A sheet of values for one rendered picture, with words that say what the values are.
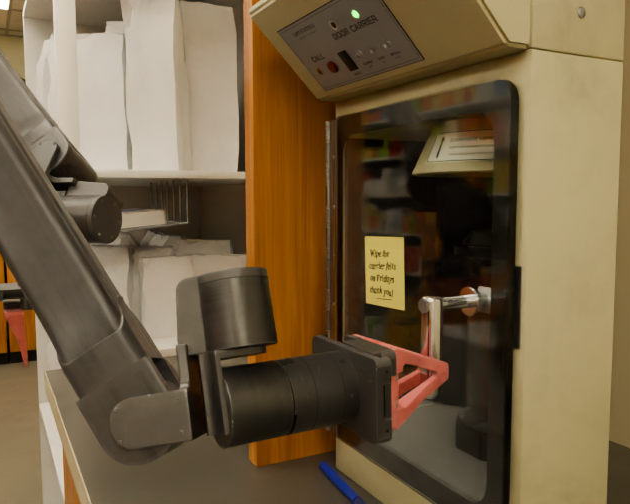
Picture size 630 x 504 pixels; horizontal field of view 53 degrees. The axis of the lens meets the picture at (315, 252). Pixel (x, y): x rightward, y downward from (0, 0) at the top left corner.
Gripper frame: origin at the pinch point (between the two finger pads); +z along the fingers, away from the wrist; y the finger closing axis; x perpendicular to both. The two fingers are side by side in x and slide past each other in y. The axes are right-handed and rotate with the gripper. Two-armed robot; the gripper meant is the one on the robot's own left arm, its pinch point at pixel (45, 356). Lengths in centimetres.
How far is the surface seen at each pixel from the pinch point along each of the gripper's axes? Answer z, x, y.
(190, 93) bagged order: -49, 93, 46
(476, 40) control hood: -32, -44, 30
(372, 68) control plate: -33, -29, 29
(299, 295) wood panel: -6.8, -9.2, 30.7
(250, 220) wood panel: -16.8, -7.9, 24.3
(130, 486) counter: 15.6, -7.2, 8.5
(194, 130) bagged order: -39, 92, 47
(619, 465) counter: 16, -31, 67
